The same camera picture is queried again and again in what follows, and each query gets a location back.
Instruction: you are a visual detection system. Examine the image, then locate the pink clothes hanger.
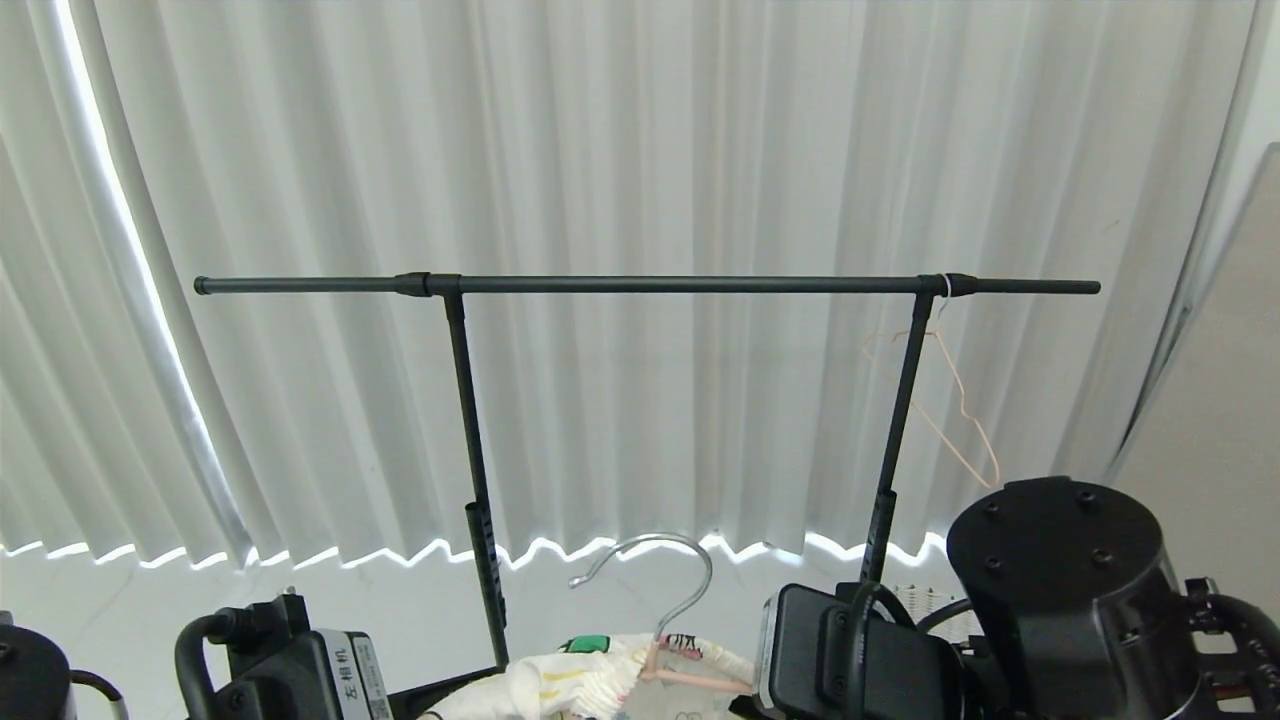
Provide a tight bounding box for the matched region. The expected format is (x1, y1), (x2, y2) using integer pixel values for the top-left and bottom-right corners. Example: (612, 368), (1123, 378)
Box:
(862, 290), (1001, 489)
(568, 533), (758, 696)

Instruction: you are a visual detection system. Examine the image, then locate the cream printed garment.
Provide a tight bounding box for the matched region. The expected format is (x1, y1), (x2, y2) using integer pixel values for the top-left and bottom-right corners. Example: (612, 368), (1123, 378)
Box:
(420, 632), (761, 720)

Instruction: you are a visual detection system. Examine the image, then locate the black clothes rack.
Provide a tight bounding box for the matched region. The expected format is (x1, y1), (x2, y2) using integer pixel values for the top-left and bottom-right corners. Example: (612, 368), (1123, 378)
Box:
(193, 272), (1101, 673)

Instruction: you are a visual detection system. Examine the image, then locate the white curtain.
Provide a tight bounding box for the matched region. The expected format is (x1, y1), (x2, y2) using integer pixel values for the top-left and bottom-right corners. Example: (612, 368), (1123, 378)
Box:
(0, 0), (1261, 571)

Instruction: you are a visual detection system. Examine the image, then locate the black cable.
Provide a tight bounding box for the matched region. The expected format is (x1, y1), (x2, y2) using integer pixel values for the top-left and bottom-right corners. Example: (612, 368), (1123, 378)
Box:
(175, 610), (246, 720)
(845, 582), (976, 720)

